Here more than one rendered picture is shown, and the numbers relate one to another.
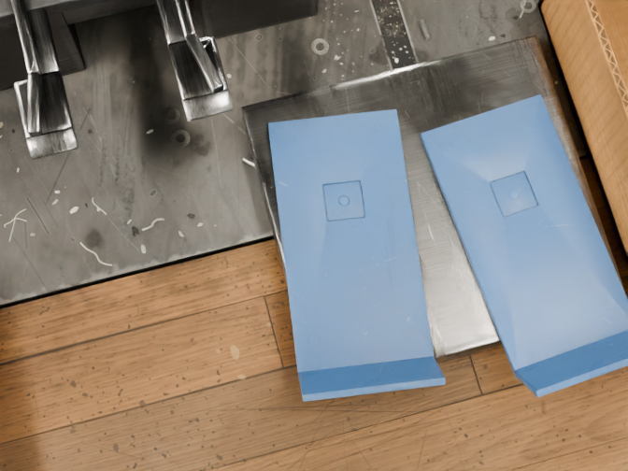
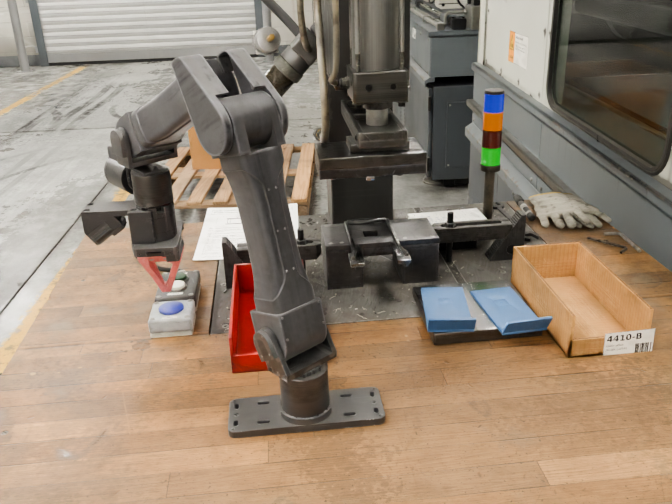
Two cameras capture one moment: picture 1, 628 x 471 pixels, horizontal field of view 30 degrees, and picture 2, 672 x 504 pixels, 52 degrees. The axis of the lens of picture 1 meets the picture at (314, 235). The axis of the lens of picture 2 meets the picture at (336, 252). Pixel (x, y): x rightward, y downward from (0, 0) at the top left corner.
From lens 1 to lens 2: 0.83 m
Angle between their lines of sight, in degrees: 52
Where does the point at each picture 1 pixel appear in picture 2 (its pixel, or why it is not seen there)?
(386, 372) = (457, 322)
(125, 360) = (368, 335)
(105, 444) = (359, 350)
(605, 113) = (529, 281)
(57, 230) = (350, 312)
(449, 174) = (479, 297)
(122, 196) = (372, 307)
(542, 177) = (511, 299)
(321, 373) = (435, 326)
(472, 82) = (487, 285)
